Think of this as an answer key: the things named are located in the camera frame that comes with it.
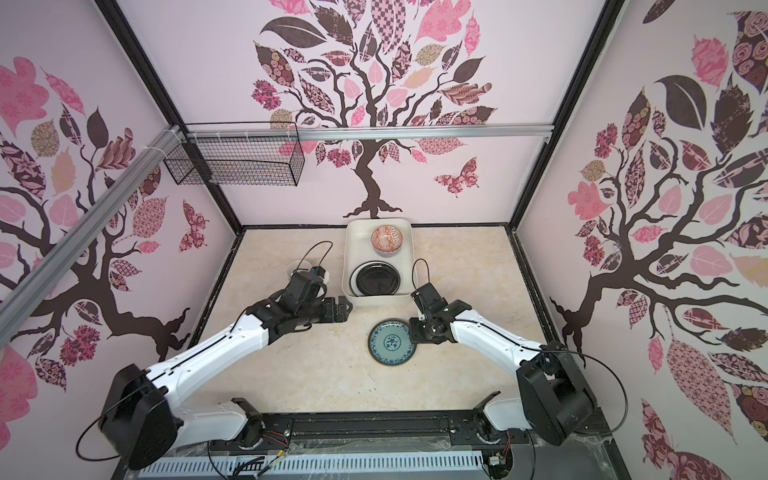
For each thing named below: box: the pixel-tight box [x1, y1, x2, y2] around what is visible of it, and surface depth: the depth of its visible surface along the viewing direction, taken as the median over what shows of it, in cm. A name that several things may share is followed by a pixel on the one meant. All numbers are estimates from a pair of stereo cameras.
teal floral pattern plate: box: [368, 318, 417, 366], surface depth 89 cm
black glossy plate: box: [356, 262, 401, 295], surface depth 105 cm
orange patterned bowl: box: [371, 224, 403, 258], surface depth 112 cm
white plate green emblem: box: [349, 263, 363, 297], surface depth 102 cm
